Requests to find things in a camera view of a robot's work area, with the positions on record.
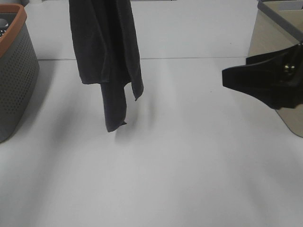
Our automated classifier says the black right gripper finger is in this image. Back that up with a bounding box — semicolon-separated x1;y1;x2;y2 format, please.
222;43;303;110

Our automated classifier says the dark grey towel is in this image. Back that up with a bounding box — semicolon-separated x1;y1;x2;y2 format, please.
69;0;144;132

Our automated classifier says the beige storage box grey rim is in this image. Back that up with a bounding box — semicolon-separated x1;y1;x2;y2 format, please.
245;0;303;138

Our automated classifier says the grey perforated basket orange rim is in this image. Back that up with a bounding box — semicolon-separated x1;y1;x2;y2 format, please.
0;3;40;141

